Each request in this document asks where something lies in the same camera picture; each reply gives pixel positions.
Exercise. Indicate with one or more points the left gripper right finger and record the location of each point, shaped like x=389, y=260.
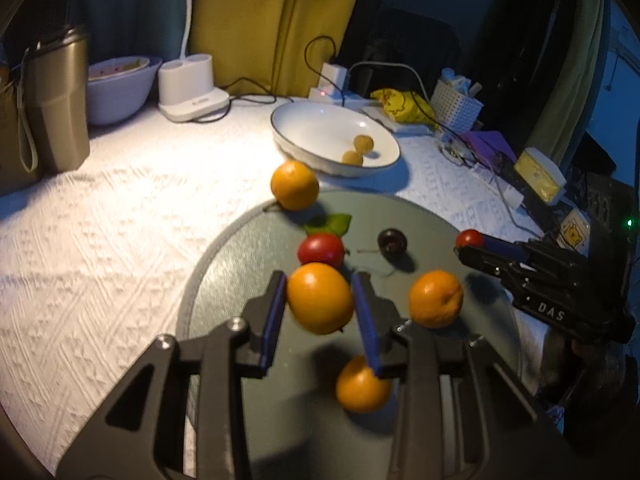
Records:
x=462, y=414

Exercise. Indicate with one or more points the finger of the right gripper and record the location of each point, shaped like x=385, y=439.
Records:
x=519, y=270
x=505, y=247

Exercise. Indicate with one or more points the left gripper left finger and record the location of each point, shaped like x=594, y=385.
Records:
x=137, y=432

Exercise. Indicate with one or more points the small red cherry tomato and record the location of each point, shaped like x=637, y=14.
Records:
x=470, y=238

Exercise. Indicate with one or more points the orange mandarin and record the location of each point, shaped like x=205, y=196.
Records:
x=435, y=299

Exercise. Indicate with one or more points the small orange kumquat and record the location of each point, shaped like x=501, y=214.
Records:
x=358, y=390

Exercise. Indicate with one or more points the dark cherry with stem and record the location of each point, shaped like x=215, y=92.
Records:
x=391, y=243

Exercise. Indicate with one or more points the round orange fruit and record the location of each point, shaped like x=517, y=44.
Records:
x=319, y=298

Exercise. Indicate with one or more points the brown longan fruit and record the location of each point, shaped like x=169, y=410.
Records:
x=352, y=158
x=363, y=144

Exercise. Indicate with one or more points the yellow sponge block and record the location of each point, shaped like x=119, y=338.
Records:
x=542, y=175

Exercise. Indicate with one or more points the purple cloth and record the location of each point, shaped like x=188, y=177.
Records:
x=488, y=147

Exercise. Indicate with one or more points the round grey placemat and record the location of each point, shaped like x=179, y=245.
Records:
x=294, y=427

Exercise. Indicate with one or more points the white perforated basket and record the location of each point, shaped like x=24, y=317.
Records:
x=455, y=101

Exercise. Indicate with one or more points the white tissue pack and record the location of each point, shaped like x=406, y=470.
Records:
x=377, y=114

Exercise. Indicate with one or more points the green leaf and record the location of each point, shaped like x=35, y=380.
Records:
x=335, y=224

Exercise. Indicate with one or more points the yellow duck snack bag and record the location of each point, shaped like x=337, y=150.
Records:
x=406, y=107

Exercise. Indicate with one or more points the large red cherry tomato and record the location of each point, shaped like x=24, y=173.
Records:
x=321, y=247

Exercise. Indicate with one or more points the white shallow plate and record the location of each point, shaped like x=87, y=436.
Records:
x=320, y=134

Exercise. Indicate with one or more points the orange at mat edge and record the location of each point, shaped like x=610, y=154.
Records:
x=294, y=186

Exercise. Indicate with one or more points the white power strip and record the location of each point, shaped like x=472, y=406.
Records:
x=350, y=100

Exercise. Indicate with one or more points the white charger adapter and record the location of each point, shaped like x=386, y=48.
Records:
x=332, y=78

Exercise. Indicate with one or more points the cardboard box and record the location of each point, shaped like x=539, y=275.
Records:
x=19, y=158

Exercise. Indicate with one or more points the lavender bowl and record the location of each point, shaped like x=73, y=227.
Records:
x=117, y=88

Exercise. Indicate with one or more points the yellow curtain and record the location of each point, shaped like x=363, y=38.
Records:
x=273, y=42

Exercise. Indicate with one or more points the metallic tumbler with strap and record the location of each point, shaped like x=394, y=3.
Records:
x=54, y=80

